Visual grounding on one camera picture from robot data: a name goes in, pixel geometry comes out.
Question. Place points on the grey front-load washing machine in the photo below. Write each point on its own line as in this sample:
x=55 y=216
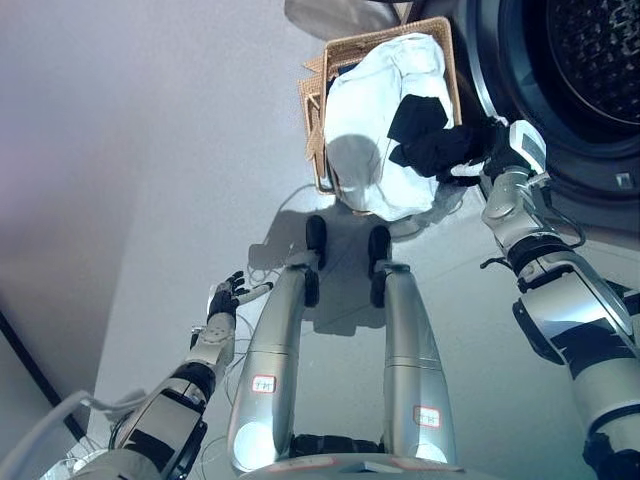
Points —
x=575 y=120

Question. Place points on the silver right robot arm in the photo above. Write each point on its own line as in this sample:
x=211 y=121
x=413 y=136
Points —
x=565 y=310

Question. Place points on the black cloth garment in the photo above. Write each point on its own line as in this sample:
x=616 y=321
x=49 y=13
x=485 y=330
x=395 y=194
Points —
x=440 y=147

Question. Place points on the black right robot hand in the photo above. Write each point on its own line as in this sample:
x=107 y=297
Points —
x=505 y=150

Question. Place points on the black left robot foot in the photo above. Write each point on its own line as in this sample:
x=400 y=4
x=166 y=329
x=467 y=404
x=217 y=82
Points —
x=316 y=237

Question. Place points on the white cloth garment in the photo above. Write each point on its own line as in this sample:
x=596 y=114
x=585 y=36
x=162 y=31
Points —
x=360 y=115

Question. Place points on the silver right robot leg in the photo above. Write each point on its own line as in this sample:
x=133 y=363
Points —
x=410 y=340

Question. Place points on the silver robot torso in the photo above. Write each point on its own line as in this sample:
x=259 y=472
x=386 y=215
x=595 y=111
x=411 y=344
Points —
x=350 y=465

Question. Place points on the woven wicker laundry basket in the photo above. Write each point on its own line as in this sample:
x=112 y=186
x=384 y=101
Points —
x=312 y=105

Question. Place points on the black right robot foot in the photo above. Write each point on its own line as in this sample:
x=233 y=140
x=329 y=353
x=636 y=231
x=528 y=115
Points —
x=379 y=245

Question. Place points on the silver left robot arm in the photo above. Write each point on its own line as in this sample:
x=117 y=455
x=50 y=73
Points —
x=170 y=410

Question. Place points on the black robot foot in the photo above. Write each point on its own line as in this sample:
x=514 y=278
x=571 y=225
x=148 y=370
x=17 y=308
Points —
x=316 y=237
x=379 y=245

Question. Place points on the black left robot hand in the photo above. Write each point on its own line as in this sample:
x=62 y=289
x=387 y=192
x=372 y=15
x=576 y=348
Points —
x=225 y=300

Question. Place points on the red bordered leg label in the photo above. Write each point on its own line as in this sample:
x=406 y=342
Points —
x=264 y=384
x=426 y=417

